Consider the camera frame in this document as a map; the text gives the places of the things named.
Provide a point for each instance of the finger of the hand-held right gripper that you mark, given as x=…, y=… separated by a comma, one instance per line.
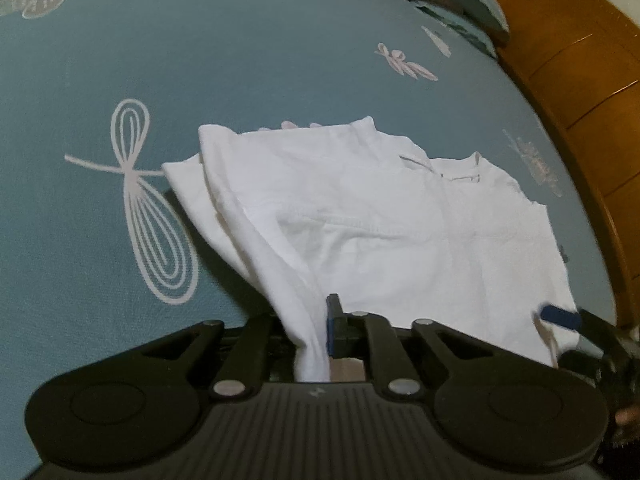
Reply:
x=562, y=316

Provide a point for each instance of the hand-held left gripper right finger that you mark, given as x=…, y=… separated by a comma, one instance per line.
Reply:
x=331, y=332

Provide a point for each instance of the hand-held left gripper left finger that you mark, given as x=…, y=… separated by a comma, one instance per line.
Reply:
x=260, y=340

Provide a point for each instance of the white long-sleeved shirt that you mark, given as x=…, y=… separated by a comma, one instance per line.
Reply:
x=400, y=235

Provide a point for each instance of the wooden headboard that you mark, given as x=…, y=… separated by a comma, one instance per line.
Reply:
x=575, y=85

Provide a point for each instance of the bed with teal floral sheet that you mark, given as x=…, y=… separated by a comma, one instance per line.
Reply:
x=250, y=60

